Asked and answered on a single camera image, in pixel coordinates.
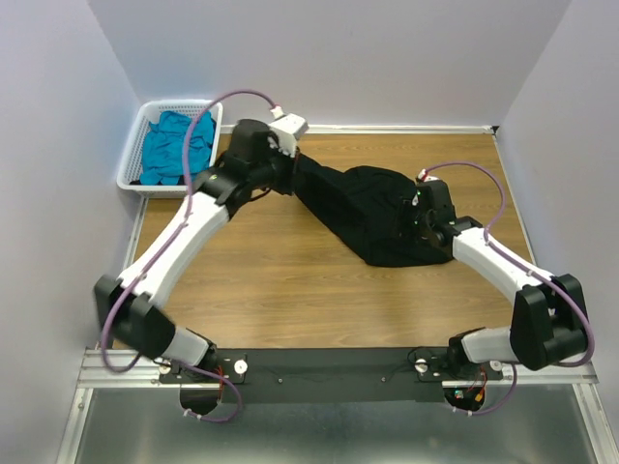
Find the blue t shirt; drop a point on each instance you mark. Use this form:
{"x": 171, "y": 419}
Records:
{"x": 162, "y": 149}

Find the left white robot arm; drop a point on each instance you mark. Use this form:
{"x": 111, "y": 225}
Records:
{"x": 130, "y": 305}

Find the black t shirt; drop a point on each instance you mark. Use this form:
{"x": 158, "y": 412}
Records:
{"x": 361, "y": 206}

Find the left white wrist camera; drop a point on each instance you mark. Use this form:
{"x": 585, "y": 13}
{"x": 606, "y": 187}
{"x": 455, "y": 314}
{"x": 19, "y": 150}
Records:
{"x": 287, "y": 129}

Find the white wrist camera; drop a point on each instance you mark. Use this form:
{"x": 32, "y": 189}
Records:
{"x": 424, "y": 177}
{"x": 287, "y": 129}

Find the white plastic basket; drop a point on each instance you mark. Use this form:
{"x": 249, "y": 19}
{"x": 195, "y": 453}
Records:
{"x": 150, "y": 112}

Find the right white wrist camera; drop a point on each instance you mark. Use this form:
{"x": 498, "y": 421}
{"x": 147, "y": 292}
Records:
{"x": 424, "y": 177}

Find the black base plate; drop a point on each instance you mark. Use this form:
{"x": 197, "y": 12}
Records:
{"x": 272, "y": 376}

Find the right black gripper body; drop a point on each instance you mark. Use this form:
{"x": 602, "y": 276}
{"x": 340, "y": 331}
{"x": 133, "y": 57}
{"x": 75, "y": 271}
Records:
{"x": 421, "y": 220}

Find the aluminium rail frame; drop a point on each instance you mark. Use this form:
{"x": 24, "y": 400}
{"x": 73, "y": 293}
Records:
{"x": 275, "y": 278}

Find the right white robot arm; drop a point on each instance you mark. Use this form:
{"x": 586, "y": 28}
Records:
{"x": 549, "y": 320}

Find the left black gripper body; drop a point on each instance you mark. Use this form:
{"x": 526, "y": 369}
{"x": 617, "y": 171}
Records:
{"x": 277, "y": 173}

